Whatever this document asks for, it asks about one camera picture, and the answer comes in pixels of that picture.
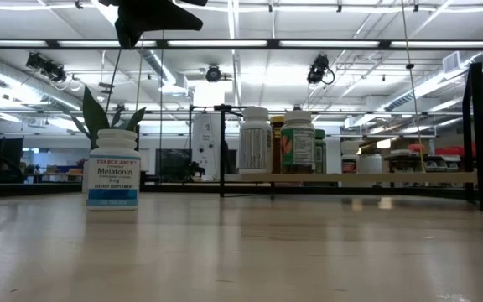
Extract black aluminium table frame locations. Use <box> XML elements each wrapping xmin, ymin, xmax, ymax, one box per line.
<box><xmin>0</xmin><ymin>37</ymin><xmax>483</xmax><ymax>202</ymax></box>

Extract amber bottle yellow cap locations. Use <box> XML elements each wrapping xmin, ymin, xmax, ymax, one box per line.
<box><xmin>269</xmin><ymin>115</ymin><xmax>287</xmax><ymax>175</ymax></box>

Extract wooden shelf black metal legs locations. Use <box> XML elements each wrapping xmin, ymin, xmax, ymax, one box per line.
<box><xmin>190</xmin><ymin>61</ymin><xmax>483</xmax><ymax>213</ymax></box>

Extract red storage bins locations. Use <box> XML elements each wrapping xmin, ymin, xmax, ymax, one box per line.
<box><xmin>408</xmin><ymin>140</ymin><xmax>483</xmax><ymax>189</ymax></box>

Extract small white bottle red label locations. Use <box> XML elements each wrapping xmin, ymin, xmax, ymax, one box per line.
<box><xmin>340</xmin><ymin>140</ymin><xmax>361</xmax><ymax>174</ymax></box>

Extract white background canister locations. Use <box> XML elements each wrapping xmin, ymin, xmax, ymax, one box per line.
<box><xmin>358</xmin><ymin>154</ymin><xmax>383</xmax><ymax>174</ymax></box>

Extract thin hanging cable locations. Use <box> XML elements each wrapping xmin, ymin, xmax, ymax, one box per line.
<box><xmin>399</xmin><ymin>0</ymin><xmax>427</xmax><ymax>174</ymax></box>

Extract green medicine bottle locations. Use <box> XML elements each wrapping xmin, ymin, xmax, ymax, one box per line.
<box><xmin>313</xmin><ymin>128</ymin><xmax>327</xmax><ymax>174</ymax></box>

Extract round black overhead camera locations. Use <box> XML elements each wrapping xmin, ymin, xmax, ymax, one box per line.
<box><xmin>205</xmin><ymin>65</ymin><xmax>222</xmax><ymax>83</ymax></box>

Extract black ceiling-mounted device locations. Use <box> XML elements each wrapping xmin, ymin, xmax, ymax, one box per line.
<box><xmin>307</xmin><ymin>53</ymin><xmax>335</xmax><ymax>85</ymax></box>
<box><xmin>25</xmin><ymin>52</ymin><xmax>69</xmax><ymax>83</ymax></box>

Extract white melatonin bottle blue band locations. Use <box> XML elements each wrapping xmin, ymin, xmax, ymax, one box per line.
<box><xmin>85</xmin><ymin>128</ymin><xmax>142</xmax><ymax>211</ymax></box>

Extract large white medicine bottle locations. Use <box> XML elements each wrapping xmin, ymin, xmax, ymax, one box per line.
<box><xmin>238</xmin><ymin>107</ymin><xmax>273</xmax><ymax>175</ymax></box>

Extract white tall appliance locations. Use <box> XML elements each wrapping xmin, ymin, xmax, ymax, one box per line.
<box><xmin>193</xmin><ymin>112</ymin><xmax>224</xmax><ymax>177</ymax></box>

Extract black background monitor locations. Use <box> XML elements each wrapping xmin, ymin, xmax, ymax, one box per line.
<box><xmin>155</xmin><ymin>148</ymin><xmax>192</xmax><ymax>177</ymax></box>

